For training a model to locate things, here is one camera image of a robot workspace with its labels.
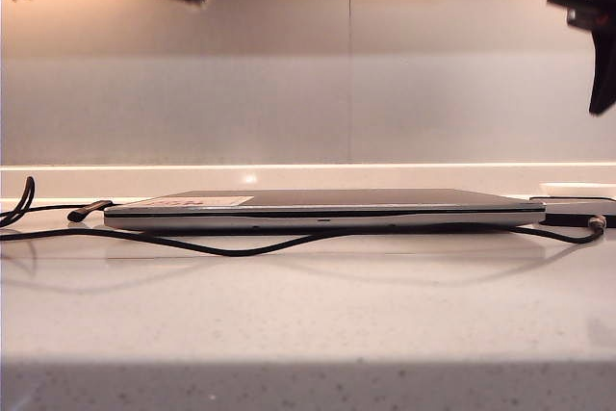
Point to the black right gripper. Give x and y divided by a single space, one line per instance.
597 9

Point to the black smartphone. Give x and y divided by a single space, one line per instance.
577 213

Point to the small white dish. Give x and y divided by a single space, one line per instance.
572 188

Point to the white red text sticker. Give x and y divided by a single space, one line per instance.
231 201

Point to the silver Dell laptop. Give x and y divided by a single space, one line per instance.
317 221

